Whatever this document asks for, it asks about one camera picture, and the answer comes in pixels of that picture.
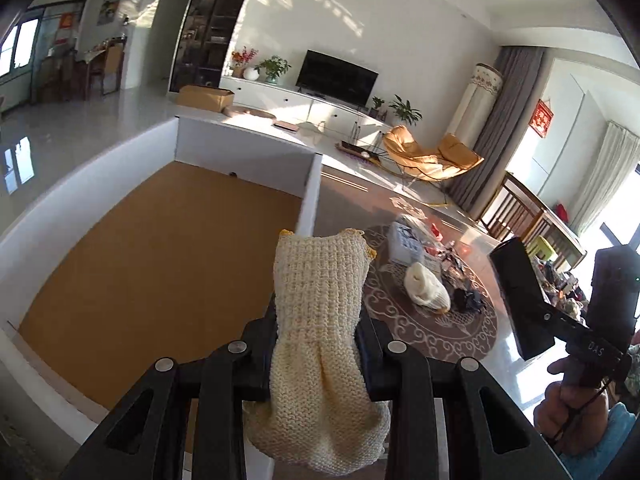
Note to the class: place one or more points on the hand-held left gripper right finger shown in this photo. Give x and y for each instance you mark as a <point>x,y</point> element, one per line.
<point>372,360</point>

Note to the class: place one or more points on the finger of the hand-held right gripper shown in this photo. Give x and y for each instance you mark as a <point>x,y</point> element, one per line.
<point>552,321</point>

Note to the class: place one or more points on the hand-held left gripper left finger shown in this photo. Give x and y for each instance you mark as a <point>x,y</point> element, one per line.
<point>257,360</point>

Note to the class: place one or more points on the cream knitted sock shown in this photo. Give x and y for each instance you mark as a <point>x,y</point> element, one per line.
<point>425,285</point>
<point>320,310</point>

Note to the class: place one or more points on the rhinestone bow hair clip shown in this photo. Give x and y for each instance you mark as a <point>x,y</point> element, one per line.
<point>457,267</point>

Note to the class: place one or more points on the cartoon print plastic box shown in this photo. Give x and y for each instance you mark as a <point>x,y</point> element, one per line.
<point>405,242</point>

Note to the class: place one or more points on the white cardboard box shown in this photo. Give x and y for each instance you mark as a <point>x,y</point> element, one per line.
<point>150,240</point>

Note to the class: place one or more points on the person's right forearm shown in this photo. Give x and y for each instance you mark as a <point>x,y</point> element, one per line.
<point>615,440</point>

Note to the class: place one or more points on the person's right hand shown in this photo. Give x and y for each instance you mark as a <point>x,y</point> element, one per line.
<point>575,410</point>

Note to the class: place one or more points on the pile of assorted clutter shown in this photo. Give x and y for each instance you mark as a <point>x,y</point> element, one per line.
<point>565,290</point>

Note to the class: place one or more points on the green plastic stool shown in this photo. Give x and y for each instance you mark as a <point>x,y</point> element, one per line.
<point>539,246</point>

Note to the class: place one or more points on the dark beaded hair accessory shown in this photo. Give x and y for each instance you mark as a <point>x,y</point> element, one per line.
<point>467,300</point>

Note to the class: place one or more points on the red cloth bag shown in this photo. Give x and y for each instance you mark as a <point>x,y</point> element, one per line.
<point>562,211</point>

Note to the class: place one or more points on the white sheer curtain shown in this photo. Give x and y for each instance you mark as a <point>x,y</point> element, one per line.
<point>600,175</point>

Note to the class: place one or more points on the red packet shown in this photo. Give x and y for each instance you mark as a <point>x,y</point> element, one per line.
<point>436,230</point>

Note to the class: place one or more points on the grey curtain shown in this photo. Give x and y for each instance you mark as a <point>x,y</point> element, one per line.
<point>505,135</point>

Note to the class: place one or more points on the tan lounge chair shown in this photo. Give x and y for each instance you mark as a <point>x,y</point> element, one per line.
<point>415,152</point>

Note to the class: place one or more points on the covered standing air conditioner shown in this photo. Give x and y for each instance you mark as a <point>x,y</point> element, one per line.
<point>475,105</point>

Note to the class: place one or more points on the flat brown board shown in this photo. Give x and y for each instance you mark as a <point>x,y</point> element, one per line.
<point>286,125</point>

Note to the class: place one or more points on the round floor cushion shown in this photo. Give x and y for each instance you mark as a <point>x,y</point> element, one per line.
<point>250,112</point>

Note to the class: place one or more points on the large leafy potted plant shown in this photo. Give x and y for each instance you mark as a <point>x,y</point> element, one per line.
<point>405,110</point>

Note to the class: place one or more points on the small potted plant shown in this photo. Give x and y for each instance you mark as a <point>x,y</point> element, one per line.
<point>376,105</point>

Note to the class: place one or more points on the white TV cabinet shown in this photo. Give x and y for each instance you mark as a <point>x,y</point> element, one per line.
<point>300,105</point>

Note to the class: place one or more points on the brown cardboard box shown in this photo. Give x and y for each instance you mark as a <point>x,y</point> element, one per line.
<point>205,97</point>

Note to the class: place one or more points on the black television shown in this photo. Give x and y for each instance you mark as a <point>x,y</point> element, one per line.
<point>335,77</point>

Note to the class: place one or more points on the white round vase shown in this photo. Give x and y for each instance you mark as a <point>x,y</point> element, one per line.
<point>251,74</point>

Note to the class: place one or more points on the bushy green potted plant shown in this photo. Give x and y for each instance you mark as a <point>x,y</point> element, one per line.
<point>274,67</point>

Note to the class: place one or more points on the red flowers in pot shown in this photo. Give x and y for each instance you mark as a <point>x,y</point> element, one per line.
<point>242,57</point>

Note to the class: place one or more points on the wooden dining chair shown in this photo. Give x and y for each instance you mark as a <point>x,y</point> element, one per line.
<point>114,67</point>

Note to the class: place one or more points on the dark glass display cabinet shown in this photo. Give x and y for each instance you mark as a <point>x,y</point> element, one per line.
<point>210,25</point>

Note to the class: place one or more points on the red door poster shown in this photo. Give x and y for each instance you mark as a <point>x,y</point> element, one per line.
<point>65,27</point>

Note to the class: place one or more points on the red wall hanging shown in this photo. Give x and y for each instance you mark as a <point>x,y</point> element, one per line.
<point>543,117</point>

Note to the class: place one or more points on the framed wall picture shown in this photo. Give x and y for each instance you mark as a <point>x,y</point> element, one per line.
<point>110,5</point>

